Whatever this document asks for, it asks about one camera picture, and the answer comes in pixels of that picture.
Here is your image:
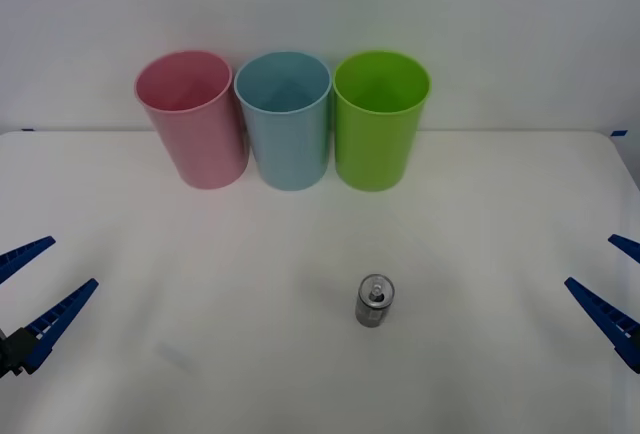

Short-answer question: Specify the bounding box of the black drink can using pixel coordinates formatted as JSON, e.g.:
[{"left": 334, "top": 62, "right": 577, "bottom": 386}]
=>
[{"left": 354, "top": 273, "right": 397, "bottom": 330}]

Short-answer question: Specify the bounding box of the pink plastic bin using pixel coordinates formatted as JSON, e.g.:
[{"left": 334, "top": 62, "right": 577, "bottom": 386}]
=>
[{"left": 133, "top": 49, "right": 250, "bottom": 191}]

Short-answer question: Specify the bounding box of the green plastic bin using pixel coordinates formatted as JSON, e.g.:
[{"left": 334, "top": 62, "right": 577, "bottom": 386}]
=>
[{"left": 332, "top": 49, "right": 432, "bottom": 193}]

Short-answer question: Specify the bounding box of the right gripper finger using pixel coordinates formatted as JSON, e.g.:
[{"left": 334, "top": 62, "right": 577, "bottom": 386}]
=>
[
  {"left": 607, "top": 234, "right": 640, "bottom": 261},
  {"left": 564, "top": 276, "right": 640, "bottom": 375}
]

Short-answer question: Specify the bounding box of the pale blue plastic bin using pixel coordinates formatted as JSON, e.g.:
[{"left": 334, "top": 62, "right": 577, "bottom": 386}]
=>
[{"left": 233, "top": 50, "right": 333, "bottom": 192}]

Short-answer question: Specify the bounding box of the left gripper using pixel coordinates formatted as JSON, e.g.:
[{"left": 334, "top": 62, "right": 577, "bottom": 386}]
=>
[{"left": 0, "top": 236, "right": 100, "bottom": 381}]

